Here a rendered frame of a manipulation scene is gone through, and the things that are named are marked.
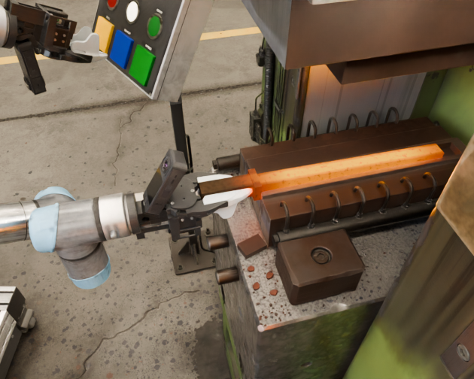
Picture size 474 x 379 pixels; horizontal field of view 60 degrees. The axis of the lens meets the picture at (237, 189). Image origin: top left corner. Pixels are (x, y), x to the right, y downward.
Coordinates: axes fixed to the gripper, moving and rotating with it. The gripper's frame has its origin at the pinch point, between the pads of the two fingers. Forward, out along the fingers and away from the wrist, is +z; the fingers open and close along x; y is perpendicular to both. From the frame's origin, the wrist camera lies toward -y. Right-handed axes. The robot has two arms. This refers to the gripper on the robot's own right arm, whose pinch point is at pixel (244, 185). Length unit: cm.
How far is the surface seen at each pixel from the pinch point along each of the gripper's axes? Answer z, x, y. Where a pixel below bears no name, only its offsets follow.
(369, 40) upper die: 12.4, 7.8, -29.0
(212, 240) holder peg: -6.3, 1.4, 12.3
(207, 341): -7, -17, 100
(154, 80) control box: -11.1, -38.4, 0.7
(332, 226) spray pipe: 13.2, 9.8, 3.7
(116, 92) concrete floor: -30, -193, 100
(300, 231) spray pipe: 7.4, 9.5, 3.7
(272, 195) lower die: 4.4, 2.9, 0.8
